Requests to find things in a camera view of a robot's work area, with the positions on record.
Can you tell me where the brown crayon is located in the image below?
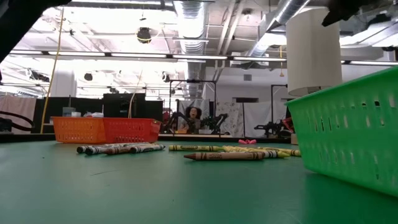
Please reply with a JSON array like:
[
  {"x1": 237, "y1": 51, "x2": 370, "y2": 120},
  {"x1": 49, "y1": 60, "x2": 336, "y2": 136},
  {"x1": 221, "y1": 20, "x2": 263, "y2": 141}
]
[
  {"x1": 183, "y1": 151, "x2": 266, "y2": 161},
  {"x1": 103, "y1": 147, "x2": 133, "y2": 156}
]

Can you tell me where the green plastic basket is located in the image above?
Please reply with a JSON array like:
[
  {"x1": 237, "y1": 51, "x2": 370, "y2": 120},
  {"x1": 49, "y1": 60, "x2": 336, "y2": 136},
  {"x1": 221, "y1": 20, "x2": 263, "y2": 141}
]
[{"x1": 284, "y1": 65, "x2": 398, "y2": 199}]

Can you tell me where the ceiling light strip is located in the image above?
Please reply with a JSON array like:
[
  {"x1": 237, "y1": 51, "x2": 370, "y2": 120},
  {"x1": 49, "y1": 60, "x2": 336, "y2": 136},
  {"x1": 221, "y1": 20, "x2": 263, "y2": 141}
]
[{"x1": 0, "y1": 49, "x2": 398, "y2": 67}]

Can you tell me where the patterned white cloth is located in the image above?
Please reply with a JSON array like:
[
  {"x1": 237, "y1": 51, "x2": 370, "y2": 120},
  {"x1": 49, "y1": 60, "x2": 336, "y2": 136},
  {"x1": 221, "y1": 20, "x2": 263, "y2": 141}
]
[{"x1": 215, "y1": 101, "x2": 245, "y2": 138}]

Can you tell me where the grey cloth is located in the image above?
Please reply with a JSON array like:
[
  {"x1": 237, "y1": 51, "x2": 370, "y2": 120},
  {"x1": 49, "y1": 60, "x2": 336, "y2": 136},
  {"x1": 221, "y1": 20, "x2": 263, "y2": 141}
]
[{"x1": 177, "y1": 98, "x2": 211, "y2": 133}]

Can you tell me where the person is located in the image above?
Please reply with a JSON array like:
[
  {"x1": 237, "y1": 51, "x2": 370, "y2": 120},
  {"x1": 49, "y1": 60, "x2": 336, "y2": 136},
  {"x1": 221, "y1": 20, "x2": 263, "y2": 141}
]
[{"x1": 182, "y1": 106, "x2": 203, "y2": 131}]

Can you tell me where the black ceiling dome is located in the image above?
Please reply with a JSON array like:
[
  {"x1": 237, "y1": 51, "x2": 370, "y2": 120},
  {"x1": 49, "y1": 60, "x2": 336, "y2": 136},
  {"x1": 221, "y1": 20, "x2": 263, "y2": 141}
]
[{"x1": 136, "y1": 27, "x2": 152, "y2": 44}]

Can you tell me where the red plastic basket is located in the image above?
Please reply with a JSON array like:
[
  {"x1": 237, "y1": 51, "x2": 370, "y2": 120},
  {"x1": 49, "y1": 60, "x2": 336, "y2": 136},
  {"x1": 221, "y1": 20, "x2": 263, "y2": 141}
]
[{"x1": 102, "y1": 117, "x2": 162, "y2": 144}]

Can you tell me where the green table mat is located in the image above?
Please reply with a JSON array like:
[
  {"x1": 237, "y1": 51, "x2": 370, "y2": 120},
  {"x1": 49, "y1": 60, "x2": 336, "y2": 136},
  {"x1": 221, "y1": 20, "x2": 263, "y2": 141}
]
[{"x1": 0, "y1": 140, "x2": 398, "y2": 224}]

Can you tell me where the orange plastic basket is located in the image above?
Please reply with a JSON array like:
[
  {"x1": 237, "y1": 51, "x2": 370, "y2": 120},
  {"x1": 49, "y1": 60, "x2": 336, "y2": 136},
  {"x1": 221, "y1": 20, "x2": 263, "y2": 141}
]
[{"x1": 51, "y1": 116, "x2": 106, "y2": 144}]

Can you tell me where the pale box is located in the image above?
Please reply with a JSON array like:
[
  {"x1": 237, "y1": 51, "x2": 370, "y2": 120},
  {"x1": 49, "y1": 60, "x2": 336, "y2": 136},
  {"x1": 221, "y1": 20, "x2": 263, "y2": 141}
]
[{"x1": 62, "y1": 106, "x2": 77, "y2": 118}]

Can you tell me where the black partition panel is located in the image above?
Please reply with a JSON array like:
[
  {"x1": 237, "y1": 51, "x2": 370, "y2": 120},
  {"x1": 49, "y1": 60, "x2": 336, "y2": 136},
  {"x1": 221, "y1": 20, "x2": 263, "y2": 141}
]
[{"x1": 30, "y1": 97, "x2": 104, "y2": 135}]

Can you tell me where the pink cloth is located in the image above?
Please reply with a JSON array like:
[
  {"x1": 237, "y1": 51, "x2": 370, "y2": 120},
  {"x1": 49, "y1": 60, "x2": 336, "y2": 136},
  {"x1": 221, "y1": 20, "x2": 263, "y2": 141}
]
[{"x1": 0, "y1": 95, "x2": 37, "y2": 134}]

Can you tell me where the silver air duct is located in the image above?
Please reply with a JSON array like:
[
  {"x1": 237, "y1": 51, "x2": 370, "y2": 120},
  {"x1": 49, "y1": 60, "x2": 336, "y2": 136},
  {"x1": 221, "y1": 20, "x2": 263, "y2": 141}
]
[
  {"x1": 172, "y1": 0, "x2": 208, "y2": 97},
  {"x1": 248, "y1": 0, "x2": 312, "y2": 58}
]

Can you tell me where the black metal frame stand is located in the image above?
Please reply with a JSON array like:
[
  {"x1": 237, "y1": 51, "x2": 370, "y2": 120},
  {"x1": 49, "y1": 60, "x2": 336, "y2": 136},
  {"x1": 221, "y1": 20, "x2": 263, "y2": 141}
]
[{"x1": 169, "y1": 78, "x2": 218, "y2": 138}]

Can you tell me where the yellow cable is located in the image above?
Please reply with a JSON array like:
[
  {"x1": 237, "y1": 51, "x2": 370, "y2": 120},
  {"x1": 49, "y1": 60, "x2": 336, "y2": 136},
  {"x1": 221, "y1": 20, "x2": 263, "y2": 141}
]
[{"x1": 39, "y1": 7, "x2": 65, "y2": 135}]

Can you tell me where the black hose loop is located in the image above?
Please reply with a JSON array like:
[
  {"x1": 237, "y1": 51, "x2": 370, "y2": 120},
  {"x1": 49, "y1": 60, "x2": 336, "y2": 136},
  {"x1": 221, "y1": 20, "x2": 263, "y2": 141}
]
[{"x1": 0, "y1": 110, "x2": 35, "y2": 132}]

